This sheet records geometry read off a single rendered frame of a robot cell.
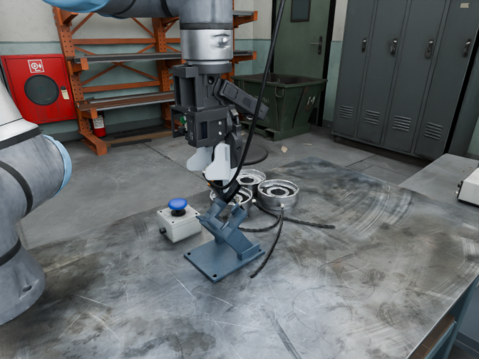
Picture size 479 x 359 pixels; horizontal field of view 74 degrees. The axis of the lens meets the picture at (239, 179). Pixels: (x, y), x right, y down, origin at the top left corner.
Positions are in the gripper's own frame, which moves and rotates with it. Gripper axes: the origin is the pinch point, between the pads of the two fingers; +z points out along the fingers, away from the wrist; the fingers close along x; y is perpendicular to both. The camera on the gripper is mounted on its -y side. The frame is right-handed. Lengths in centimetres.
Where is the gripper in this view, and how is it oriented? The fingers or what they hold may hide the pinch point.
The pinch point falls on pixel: (222, 181)
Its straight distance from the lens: 56.9
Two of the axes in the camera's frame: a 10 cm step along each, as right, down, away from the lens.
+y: -7.5, 2.7, -6.0
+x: 6.6, 3.1, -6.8
